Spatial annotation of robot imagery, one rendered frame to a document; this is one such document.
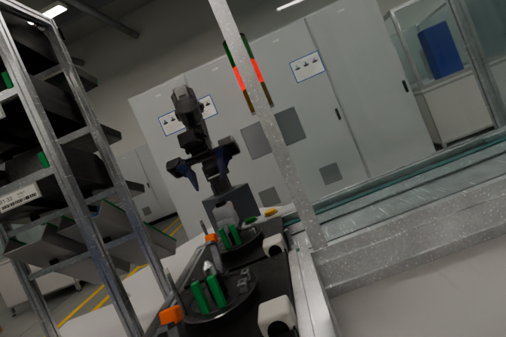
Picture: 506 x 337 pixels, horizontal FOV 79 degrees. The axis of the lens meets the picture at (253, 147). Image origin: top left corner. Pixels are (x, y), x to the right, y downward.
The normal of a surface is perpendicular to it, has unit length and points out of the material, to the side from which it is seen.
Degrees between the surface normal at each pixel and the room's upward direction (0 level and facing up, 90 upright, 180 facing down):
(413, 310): 0
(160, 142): 90
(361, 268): 90
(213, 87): 90
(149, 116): 90
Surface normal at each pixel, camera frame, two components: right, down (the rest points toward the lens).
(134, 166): -0.12, 0.09
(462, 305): -0.39, -0.92
